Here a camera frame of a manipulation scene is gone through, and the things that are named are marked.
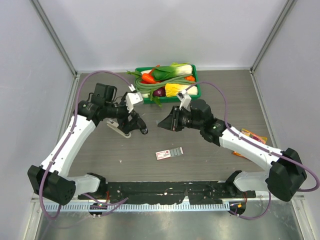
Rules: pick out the green long beans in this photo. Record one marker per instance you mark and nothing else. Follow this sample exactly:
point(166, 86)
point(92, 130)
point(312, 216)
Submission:
point(145, 88)

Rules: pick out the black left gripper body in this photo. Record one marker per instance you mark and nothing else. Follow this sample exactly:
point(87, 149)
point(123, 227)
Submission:
point(124, 122)

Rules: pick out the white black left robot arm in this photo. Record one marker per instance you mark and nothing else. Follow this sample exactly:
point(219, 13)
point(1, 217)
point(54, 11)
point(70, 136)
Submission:
point(51, 179)

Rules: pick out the purple red onion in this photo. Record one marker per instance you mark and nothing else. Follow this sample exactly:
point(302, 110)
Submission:
point(160, 92)

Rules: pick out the slotted cable duct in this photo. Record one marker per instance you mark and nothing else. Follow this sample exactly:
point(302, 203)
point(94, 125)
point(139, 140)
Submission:
point(83, 206)

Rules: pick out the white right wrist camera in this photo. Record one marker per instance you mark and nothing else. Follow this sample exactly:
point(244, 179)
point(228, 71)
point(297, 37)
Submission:
point(184, 98)

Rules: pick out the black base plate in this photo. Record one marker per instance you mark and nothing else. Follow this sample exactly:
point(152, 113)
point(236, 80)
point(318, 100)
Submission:
point(170, 192)

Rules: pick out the white green bok choy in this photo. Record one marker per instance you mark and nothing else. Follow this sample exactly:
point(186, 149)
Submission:
point(162, 73)

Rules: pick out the small orange carrot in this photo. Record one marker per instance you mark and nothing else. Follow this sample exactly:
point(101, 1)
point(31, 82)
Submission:
point(190, 78)

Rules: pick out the yellow white napa cabbage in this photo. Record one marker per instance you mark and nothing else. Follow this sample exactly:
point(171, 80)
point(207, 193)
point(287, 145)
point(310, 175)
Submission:
point(172, 89)

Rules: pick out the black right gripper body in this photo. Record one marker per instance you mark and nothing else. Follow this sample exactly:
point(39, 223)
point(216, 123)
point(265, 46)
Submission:
point(180, 119)

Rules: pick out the red white staple box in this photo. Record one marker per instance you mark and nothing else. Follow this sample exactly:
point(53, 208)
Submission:
point(169, 153)

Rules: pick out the green plastic tray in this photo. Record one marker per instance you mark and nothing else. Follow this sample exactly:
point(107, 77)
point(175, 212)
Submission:
point(149, 98)

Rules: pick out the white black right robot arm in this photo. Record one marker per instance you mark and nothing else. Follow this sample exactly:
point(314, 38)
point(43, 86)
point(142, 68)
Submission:
point(282, 173)

